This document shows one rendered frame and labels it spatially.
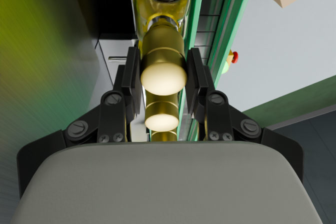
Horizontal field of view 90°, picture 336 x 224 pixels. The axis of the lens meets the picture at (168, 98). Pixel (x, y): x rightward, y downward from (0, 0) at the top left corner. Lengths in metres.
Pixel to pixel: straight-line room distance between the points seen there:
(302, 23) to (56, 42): 0.89
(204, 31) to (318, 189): 2.94
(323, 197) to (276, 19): 2.64
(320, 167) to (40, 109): 3.19
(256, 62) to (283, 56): 0.13
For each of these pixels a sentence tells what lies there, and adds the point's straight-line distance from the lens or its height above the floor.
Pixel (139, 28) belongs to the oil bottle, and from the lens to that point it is 0.18.
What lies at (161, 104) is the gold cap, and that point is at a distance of 0.16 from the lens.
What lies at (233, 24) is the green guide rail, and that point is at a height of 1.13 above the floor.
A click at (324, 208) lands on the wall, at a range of 3.17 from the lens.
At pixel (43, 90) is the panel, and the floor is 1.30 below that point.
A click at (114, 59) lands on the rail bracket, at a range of 0.37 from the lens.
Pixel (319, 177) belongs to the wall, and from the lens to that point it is 3.20.
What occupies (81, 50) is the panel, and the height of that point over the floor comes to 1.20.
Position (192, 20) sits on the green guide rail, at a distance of 0.32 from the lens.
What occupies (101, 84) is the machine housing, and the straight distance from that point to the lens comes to 0.45.
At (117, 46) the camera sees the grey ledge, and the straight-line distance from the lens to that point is 0.45.
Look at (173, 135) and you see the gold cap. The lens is 0.21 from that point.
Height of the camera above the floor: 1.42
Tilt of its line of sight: 39 degrees down
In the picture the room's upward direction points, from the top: 177 degrees clockwise
